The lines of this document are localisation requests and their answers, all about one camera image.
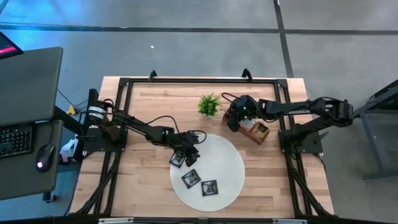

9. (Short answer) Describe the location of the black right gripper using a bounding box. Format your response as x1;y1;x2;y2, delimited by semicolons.
226;95;257;133

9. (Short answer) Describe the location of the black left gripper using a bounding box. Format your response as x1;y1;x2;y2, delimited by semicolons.
169;130;201;168

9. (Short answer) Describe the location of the white and orange tea packet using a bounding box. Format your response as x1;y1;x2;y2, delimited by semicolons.
241;119;256;131

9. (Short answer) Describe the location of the black tea packet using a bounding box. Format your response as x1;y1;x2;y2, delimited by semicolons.
181;169;201;189
200;179;219;197
169;151;187;169

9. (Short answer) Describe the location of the round white woven placemat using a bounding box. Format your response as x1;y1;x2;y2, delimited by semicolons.
169;133;246;213

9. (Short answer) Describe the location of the orange mango tea packet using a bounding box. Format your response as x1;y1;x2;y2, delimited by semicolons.
251;123;270;140

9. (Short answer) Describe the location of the brown wooden tea box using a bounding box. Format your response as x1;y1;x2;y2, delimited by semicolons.
221;107;271;146

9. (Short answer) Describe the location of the green plant in white pot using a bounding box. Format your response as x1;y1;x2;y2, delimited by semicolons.
197;93;221;119

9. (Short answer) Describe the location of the grey metal table stand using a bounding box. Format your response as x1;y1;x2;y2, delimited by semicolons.
353;79;398;182

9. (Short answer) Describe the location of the black computer mouse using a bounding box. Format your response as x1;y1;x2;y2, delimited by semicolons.
35;144;56;174

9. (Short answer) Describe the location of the grey desk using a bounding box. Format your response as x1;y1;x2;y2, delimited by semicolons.
0;119;63;202

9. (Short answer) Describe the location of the black backlit keyboard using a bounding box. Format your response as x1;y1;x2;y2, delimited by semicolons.
0;124;34;160

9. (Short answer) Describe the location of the dark screen with pink bar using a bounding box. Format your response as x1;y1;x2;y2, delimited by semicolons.
0;30;24;60

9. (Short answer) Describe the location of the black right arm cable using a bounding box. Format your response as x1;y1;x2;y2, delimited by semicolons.
221;92;241;105

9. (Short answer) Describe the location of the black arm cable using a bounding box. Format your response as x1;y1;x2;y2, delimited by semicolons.
144;114;208;146
221;92;241;105

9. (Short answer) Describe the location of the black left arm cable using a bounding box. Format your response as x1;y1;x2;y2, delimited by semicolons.
144;114;208;146

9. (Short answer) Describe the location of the black aluminium table frame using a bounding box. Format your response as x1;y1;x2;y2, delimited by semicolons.
70;76;335;220

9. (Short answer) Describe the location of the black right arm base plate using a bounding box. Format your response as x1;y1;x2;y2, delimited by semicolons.
279;129;324;154

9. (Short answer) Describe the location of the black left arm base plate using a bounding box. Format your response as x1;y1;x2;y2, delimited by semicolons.
82;127;129;152

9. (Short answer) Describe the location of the silver frame end bracket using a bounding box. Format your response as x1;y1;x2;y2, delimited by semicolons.
272;218;308;224
98;217;134;224

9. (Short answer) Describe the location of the black upright post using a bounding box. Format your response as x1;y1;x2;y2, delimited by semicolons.
88;88;100;106

